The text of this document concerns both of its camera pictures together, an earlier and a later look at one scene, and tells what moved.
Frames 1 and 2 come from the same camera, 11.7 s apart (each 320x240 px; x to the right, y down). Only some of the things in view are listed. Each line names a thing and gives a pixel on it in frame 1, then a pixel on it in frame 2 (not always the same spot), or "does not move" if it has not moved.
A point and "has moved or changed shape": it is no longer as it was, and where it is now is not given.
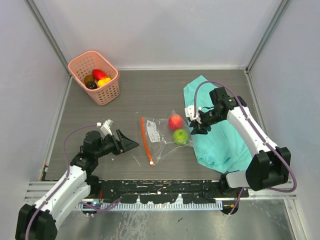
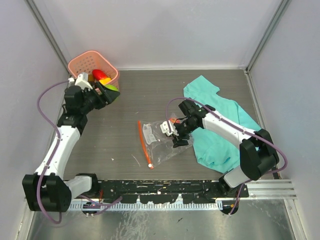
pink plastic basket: x=84 y=63 does not move
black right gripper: x=196 y=130 -> x=177 y=143
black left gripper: x=125 y=143 -> x=108 y=95
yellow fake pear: x=102 y=82 does not move
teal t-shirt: x=220 y=147 does not move
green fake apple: x=180 y=137 has moved or changed shape
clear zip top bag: x=161 y=137 has moved or changed shape
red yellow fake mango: x=98 y=74 does not move
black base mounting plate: x=163 y=191 does not move
